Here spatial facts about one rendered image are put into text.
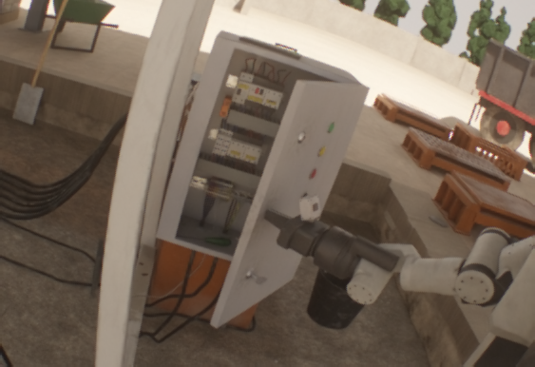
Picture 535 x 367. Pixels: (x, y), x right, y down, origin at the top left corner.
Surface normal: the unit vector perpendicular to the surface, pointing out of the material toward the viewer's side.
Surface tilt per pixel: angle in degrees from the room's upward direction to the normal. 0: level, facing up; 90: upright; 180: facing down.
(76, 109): 90
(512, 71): 90
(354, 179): 90
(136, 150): 80
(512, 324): 84
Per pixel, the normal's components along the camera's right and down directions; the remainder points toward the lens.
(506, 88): -0.47, 0.13
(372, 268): 0.05, -0.71
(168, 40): 0.10, 0.19
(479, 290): -0.60, 0.49
